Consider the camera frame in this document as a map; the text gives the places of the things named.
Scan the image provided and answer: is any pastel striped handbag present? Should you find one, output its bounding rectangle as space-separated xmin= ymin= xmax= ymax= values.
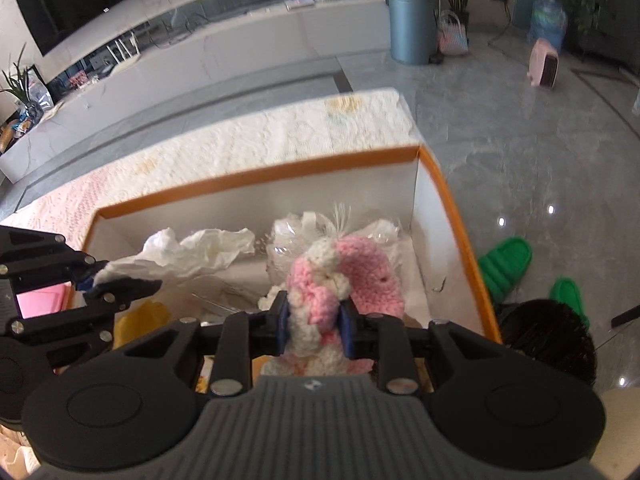
xmin=437 ymin=10 xmax=469 ymax=56

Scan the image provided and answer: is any green slipper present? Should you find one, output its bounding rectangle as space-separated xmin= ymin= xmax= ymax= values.
xmin=549 ymin=276 xmax=590 ymax=328
xmin=477 ymin=236 xmax=533 ymax=304

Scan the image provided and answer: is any pink white crochet doll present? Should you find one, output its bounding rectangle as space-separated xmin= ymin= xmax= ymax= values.
xmin=260 ymin=235 xmax=405 ymax=376

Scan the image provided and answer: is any white wifi router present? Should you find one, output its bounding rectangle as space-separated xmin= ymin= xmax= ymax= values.
xmin=106 ymin=32 xmax=140 ymax=66

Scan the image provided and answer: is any orange cardboard box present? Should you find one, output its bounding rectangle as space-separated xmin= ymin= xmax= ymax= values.
xmin=74 ymin=144 xmax=504 ymax=395

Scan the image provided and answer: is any white plastic bag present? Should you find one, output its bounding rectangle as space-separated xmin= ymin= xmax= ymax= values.
xmin=93 ymin=228 xmax=255 ymax=287

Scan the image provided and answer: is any white TV console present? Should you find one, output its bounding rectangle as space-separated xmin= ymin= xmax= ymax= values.
xmin=1 ymin=0 xmax=390 ymax=182

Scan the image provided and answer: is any blue-grey trash bin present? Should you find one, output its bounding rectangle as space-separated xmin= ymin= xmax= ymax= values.
xmin=387 ymin=0 xmax=439 ymax=65

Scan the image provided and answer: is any yellow white cloth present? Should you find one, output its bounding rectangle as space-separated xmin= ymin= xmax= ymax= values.
xmin=113 ymin=300 xmax=171 ymax=349

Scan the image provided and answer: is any water jug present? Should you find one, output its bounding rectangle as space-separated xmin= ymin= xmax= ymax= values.
xmin=527 ymin=0 xmax=568 ymax=52

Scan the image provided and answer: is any lace tablecloth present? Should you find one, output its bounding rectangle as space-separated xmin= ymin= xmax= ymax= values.
xmin=0 ymin=86 xmax=424 ymax=480

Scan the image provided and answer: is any translucent mesh bag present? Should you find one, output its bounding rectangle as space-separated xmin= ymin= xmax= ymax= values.
xmin=255 ymin=203 xmax=402 ymax=311

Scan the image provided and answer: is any small plant in vase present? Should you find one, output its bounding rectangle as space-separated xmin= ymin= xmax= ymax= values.
xmin=1 ymin=46 xmax=43 ymax=126

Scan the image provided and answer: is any pink space heater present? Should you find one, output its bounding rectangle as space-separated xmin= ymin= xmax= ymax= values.
xmin=527 ymin=38 xmax=559 ymax=89

